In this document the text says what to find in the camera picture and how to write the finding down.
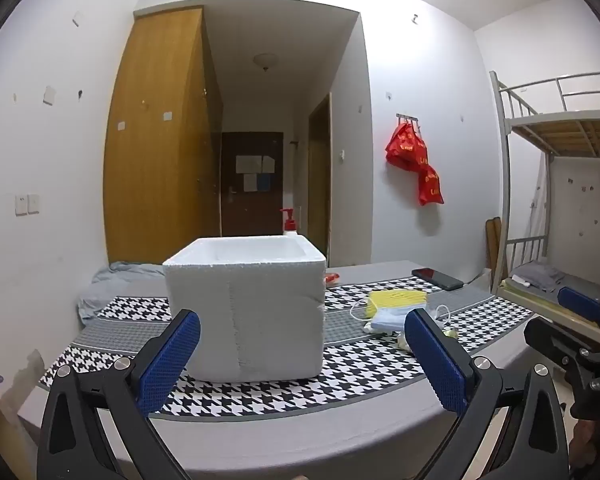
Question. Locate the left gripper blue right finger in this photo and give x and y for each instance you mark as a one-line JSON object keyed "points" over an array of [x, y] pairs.
{"points": [[532, 442]]}

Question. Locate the dark brown entrance door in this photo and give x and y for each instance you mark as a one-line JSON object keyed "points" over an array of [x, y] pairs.
{"points": [[252, 183]]}

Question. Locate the light blue crumpled cloth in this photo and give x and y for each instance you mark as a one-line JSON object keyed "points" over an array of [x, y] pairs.
{"points": [[112, 281]]}

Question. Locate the black smartphone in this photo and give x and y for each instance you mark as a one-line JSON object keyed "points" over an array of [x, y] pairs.
{"points": [[437, 278]]}

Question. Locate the red snack packet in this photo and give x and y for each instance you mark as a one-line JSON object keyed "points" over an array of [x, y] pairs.
{"points": [[331, 278]]}

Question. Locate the yellow foam fruit net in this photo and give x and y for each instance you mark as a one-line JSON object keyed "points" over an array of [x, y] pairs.
{"points": [[393, 298]]}

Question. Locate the white pump lotion bottle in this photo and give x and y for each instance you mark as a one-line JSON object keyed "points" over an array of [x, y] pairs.
{"points": [[289, 222]]}

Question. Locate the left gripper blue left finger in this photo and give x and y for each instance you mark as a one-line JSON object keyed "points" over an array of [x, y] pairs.
{"points": [[74, 444]]}

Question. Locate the ceiling lamp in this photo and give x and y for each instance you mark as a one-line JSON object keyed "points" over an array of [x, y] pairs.
{"points": [[265, 61]]}

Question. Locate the grey folded clothes on bed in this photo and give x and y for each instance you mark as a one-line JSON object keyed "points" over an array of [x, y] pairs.
{"points": [[539, 275]]}

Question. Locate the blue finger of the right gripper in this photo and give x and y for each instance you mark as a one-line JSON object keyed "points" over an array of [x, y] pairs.
{"points": [[579, 303]]}

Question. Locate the white styrofoam box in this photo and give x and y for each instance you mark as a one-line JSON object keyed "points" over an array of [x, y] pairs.
{"points": [[260, 301]]}

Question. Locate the red hanging bags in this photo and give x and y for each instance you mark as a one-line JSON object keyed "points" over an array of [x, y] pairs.
{"points": [[407, 151]]}

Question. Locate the wooden wardrobe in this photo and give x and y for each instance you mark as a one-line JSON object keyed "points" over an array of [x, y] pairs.
{"points": [[160, 184]]}

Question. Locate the white wall switches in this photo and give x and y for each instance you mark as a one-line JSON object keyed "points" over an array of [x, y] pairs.
{"points": [[27, 204]]}

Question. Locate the metal bunk bed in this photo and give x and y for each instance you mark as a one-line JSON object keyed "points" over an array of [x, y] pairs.
{"points": [[564, 223]]}

